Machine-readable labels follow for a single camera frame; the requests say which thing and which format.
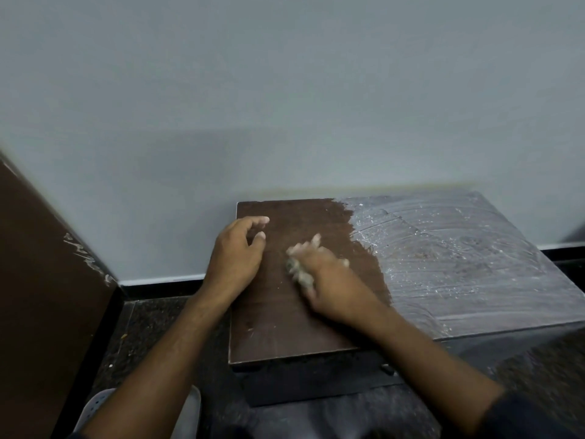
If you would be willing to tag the brown wooden door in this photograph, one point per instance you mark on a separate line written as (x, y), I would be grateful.
(41, 306)

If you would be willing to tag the dark sleeve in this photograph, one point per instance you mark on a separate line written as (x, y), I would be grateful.
(525, 418)

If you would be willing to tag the white perforated plastic stool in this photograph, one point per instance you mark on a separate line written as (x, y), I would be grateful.
(189, 413)

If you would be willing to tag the person's right fingers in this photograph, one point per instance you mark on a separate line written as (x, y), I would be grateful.
(310, 247)

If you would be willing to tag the person's left thumb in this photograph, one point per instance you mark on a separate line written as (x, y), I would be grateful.
(258, 240)

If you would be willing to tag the person's left forearm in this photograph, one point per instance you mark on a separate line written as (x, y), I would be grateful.
(160, 365)

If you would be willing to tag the dark round drawer knob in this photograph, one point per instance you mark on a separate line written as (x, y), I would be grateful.
(388, 370)

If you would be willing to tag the person's right hand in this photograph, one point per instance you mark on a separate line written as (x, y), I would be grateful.
(340, 288)

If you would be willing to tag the brown wooden low table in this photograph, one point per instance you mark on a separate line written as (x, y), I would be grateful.
(457, 269)

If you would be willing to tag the person's left hand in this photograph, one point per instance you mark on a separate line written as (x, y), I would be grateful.
(233, 260)

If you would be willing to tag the person's right forearm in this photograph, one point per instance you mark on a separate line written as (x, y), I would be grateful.
(425, 365)

